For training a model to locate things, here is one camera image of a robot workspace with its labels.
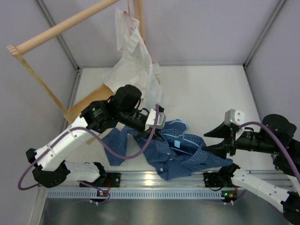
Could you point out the wooden clothes rack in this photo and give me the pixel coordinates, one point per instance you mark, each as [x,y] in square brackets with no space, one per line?
[28,115]

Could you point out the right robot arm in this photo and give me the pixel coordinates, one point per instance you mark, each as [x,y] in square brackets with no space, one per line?
[276,136]

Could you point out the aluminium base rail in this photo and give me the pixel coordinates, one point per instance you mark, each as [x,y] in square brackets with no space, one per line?
[150,179]

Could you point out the blue checked shirt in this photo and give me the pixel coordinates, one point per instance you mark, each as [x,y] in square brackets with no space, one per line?
[158,154]

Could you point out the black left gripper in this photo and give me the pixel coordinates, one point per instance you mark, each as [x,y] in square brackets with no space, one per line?
[156,134]

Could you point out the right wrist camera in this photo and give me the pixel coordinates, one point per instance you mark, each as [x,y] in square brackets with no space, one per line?
[233,119]

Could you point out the blue wire hanger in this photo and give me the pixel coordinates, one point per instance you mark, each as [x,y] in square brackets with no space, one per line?
[179,140]

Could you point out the aluminium frame post left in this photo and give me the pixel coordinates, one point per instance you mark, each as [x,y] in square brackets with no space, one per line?
[49,19]

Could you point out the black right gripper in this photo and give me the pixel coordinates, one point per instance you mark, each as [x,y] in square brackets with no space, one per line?
[222,131]

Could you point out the white shirt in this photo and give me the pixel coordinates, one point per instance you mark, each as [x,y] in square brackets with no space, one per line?
[135,66]

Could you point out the aluminium frame post right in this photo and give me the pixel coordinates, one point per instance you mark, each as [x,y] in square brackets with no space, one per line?
[266,28]

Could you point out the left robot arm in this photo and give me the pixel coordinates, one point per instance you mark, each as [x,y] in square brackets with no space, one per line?
[49,164]

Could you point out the aluminium frame post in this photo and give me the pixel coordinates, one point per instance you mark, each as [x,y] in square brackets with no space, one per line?
[49,19]
[266,28]

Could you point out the pink wire hanger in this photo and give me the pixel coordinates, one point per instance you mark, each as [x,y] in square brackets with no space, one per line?
[135,18]

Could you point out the slotted cable duct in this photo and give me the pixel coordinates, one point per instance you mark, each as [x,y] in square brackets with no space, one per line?
[139,194]

